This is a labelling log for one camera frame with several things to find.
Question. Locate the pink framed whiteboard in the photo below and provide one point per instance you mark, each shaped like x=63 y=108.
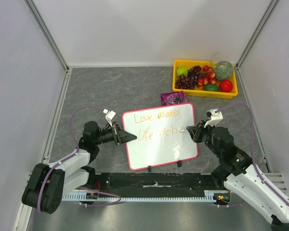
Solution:
x=159 y=140

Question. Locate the green mango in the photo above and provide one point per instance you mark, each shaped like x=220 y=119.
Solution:
x=211 y=87

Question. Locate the green apple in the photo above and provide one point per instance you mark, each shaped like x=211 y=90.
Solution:
x=182 y=71

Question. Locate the yellow plastic tray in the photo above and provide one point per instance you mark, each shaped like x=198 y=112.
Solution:
x=198 y=92

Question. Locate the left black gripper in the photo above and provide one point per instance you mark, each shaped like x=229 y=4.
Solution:
x=121 y=136

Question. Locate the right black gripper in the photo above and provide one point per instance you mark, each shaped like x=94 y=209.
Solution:
x=198 y=133

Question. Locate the red peach cluster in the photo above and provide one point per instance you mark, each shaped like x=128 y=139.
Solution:
x=206 y=76

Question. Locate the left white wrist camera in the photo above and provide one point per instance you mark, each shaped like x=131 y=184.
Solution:
x=109 y=115

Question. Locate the purple snack bag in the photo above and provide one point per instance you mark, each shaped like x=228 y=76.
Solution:
x=173 y=98

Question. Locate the green netted melon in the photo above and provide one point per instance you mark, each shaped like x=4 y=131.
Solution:
x=223 y=70

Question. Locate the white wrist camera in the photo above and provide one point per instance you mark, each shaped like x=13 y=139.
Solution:
x=214 y=117
x=109 y=115

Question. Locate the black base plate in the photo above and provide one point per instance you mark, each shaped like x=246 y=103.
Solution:
x=158 y=185

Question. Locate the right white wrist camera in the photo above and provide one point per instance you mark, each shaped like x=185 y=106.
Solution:
x=214 y=117

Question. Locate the light blue cable duct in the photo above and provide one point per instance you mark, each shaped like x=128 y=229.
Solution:
x=210 y=196

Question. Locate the dark purple grape bunch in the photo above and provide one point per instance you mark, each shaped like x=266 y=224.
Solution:
x=188 y=82

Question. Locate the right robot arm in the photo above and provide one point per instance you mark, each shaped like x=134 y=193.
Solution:
x=237 y=173

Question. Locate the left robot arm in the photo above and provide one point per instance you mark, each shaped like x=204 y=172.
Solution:
x=49 y=183

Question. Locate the red apple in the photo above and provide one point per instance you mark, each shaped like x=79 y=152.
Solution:
x=226 y=86

